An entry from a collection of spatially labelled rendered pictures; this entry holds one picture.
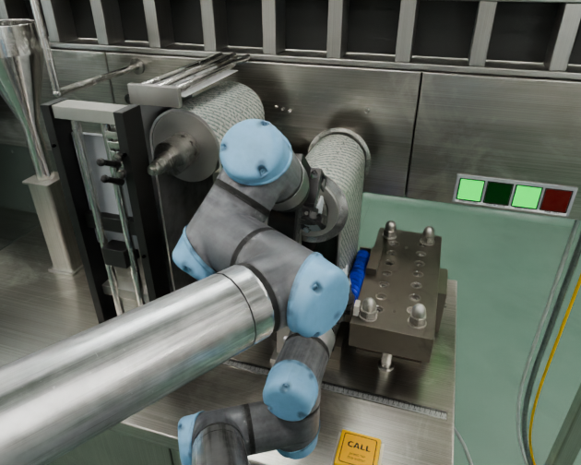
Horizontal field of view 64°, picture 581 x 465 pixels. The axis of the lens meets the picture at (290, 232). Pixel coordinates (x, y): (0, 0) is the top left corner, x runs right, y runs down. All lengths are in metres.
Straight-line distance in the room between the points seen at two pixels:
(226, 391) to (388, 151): 0.65
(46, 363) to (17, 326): 0.93
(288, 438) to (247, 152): 0.45
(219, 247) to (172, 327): 0.15
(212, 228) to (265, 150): 0.10
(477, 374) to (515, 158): 1.43
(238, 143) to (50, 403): 0.31
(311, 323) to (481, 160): 0.79
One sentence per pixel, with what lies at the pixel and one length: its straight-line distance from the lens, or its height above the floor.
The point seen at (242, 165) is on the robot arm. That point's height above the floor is 1.46.
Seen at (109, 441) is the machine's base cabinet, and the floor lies 0.77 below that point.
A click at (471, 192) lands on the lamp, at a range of 1.17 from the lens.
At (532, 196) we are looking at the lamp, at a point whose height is 1.19.
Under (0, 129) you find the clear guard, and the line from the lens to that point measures 1.59.
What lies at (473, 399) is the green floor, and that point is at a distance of 2.29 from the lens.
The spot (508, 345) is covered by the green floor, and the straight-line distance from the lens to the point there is 2.61.
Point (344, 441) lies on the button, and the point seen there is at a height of 0.92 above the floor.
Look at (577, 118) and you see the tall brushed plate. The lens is 1.14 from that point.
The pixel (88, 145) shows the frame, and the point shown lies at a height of 1.36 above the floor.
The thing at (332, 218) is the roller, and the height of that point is 1.24.
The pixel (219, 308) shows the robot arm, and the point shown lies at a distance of 0.40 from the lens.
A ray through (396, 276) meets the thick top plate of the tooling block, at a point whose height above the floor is 1.03.
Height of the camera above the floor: 1.65
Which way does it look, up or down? 30 degrees down
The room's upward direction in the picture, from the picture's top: straight up
